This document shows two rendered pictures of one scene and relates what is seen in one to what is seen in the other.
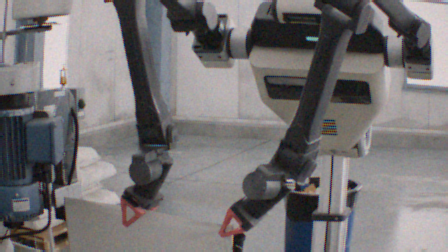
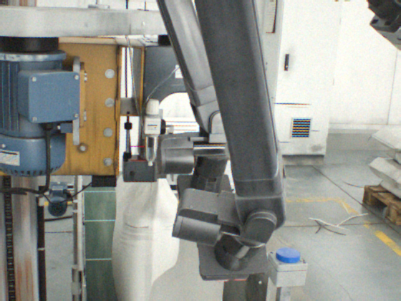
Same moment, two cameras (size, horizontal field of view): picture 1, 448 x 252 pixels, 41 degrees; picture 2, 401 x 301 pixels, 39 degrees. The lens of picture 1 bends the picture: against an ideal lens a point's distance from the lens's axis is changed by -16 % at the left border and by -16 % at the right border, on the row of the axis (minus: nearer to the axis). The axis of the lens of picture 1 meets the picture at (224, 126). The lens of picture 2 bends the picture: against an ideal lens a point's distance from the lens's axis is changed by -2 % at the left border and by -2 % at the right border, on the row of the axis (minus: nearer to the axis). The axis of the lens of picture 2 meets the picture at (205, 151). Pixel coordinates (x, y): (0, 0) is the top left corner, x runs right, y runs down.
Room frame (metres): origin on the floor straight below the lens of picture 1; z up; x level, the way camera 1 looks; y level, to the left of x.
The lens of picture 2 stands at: (0.96, -0.65, 1.45)
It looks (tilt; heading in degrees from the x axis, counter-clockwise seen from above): 15 degrees down; 55
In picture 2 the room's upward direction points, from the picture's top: 4 degrees clockwise
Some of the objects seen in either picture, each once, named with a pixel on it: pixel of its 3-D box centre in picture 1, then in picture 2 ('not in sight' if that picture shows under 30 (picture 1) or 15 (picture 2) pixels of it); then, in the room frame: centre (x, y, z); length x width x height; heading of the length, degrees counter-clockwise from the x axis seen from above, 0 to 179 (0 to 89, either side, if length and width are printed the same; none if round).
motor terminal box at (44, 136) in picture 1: (45, 145); (48, 100); (1.32, 0.38, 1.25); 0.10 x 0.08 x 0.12; 3
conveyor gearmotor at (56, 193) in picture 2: not in sight; (61, 198); (2.01, 2.16, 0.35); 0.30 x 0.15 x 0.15; 68
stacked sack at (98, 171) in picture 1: (78, 173); not in sight; (5.02, 1.14, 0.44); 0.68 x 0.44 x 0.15; 158
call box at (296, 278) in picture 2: not in sight; (286, 268); (1.89, 0.28, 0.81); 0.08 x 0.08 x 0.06; 68
